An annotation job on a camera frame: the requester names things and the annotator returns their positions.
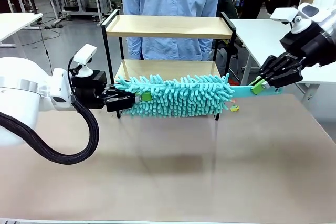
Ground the black office chair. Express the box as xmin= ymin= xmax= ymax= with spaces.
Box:
xmin=219 ymin=0 xmax=241 ymax=83

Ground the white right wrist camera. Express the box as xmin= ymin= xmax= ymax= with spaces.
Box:
xmin=269 ymin=7 xmax=310 ymax=35

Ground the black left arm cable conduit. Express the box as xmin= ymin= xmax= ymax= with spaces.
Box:
xmin=0 ymin=95 xmax=100 ymax=165

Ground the white lab table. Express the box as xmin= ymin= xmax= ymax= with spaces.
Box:
xmin=0 ymin=13 xmax=44 ymax=49

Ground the wooden two-tier metal shelf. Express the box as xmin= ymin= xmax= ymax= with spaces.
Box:
xmin=100 ymin=9 xmax=237 ymax=121

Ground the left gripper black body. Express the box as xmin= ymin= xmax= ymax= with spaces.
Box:
xmin=69 ymin=69 xmax=108 ymax=110

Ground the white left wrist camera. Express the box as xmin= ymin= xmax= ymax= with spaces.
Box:
xmin=73 ymin=44 xmax=97 ymax=78

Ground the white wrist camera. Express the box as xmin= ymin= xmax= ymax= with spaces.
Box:
xmin=73 ymin=44 xmax=97 ymax=78
xmin=269 ymin=7 xmax=310 ymax=35

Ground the white side table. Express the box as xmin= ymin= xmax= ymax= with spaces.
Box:
xmin=228 ymin=18 xmax=336 ymax=104

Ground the thin black floor cable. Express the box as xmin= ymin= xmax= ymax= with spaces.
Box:
xmin=38 ymin=20 xmax=62 ymax=74

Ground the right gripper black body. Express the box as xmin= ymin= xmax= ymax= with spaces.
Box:
xmin=279 ymin=21 xmax=328 ymax=68

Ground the teal microfibre duster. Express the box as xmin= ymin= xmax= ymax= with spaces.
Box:
xmin=113 ymin=73 xmax=285 ymax=119

